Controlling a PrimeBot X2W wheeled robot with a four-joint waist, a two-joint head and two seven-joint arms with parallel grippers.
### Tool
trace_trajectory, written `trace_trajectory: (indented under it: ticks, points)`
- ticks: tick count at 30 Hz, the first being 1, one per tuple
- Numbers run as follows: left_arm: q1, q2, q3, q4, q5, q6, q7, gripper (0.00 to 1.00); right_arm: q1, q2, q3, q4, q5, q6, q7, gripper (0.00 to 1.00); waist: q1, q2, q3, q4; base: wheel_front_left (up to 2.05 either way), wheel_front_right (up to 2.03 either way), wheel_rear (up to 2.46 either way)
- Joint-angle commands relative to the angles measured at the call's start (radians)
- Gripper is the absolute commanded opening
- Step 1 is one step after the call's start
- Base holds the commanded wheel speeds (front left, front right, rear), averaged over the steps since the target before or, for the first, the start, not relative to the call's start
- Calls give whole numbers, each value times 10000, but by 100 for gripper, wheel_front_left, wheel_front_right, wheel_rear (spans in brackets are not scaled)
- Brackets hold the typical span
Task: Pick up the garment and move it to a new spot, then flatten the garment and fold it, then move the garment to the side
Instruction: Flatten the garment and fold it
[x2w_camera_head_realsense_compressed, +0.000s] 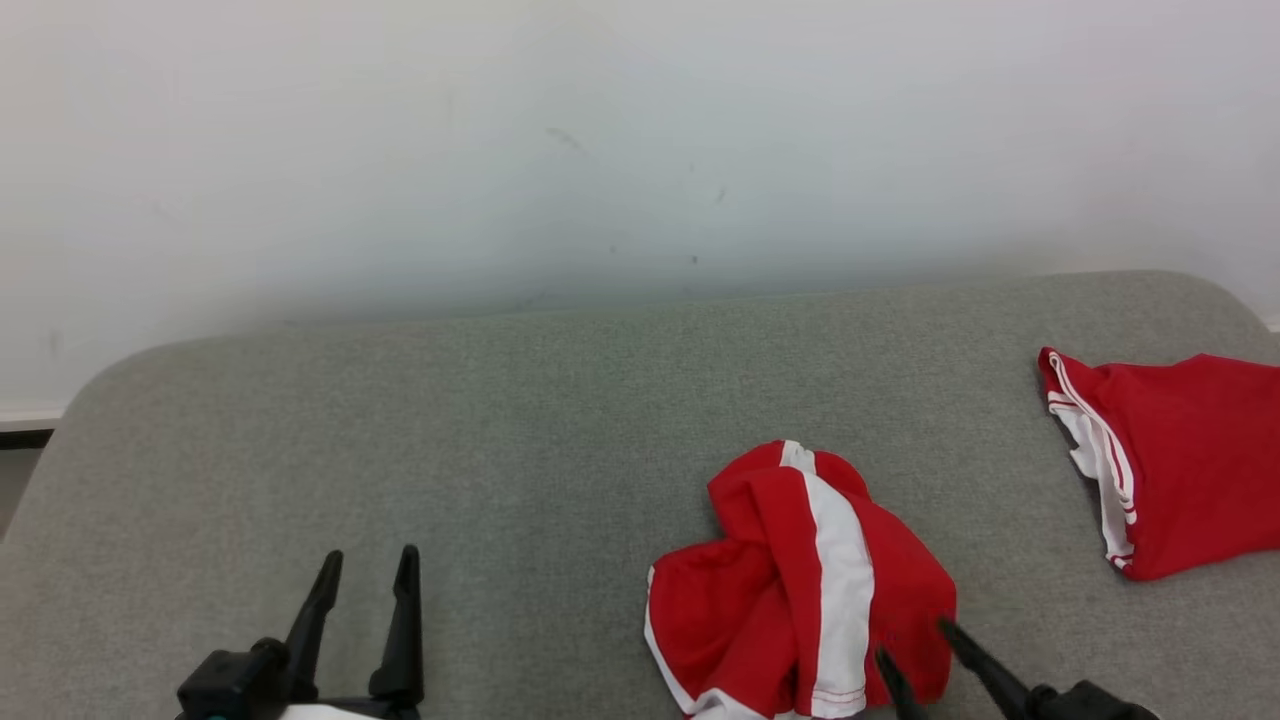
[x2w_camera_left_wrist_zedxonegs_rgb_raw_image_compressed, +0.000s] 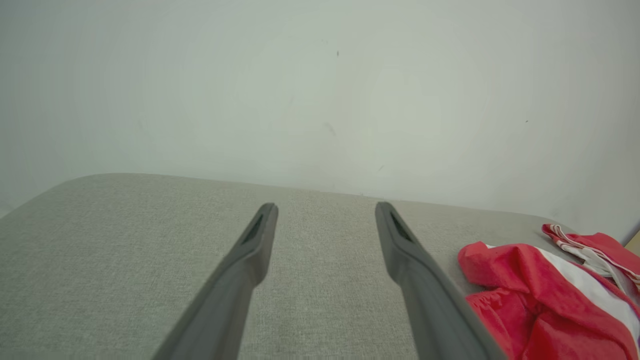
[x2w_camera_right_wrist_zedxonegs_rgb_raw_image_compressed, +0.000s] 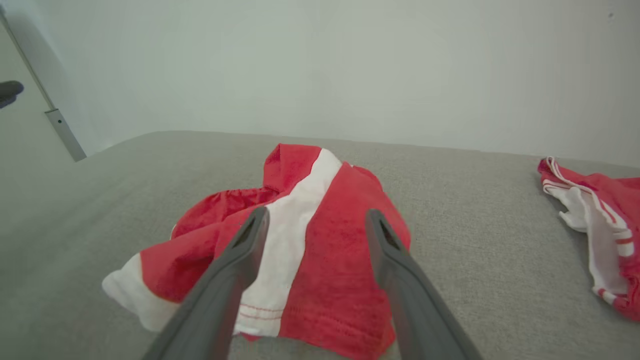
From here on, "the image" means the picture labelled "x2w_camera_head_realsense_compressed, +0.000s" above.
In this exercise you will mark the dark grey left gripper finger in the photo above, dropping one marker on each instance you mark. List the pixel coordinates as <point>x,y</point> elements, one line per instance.
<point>308,640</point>
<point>402,650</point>

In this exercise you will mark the red Bulls jersey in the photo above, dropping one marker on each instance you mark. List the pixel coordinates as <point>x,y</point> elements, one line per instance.
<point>1190,460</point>

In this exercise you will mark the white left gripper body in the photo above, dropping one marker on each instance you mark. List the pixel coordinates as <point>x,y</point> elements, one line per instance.
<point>340,712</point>

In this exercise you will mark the red shorts with white stripe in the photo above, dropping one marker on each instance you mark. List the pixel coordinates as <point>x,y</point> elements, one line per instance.
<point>760,600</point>

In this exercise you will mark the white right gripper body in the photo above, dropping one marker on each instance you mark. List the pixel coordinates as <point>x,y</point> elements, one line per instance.
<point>1090,705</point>

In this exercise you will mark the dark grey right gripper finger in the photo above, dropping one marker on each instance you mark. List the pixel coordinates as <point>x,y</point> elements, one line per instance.
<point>903,700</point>
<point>1000,690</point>

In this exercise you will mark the white wall baseboard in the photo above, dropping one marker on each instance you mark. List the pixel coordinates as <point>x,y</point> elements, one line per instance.
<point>25,420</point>

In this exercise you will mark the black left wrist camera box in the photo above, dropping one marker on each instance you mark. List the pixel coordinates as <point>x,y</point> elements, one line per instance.
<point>230,685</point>

